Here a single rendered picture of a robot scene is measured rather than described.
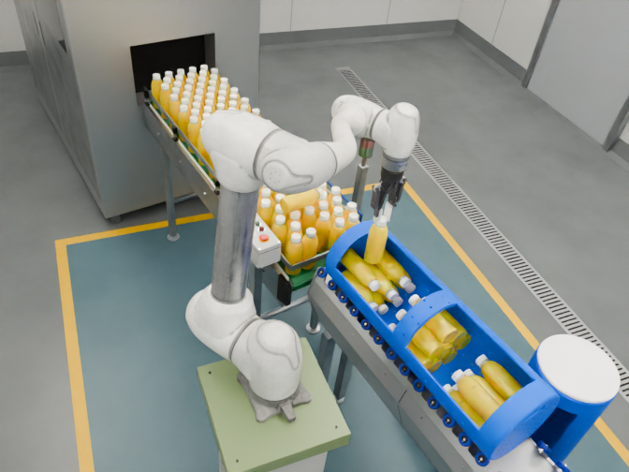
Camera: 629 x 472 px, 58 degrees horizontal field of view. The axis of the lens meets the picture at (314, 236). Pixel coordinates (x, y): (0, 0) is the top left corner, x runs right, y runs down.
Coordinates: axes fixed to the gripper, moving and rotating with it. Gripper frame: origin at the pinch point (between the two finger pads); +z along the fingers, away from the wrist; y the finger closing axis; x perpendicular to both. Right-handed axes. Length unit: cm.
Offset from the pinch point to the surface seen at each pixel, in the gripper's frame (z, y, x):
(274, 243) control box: 25.6, -26.0, 27.2
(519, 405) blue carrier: 14, -5, -73
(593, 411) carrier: 38, 35, -81
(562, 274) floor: 135, 194, 12
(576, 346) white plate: 32, 47, -62
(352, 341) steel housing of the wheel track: 50, -13, -11
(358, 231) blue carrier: 12.6, -3.1, 7.2
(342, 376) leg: 112, 6, 8
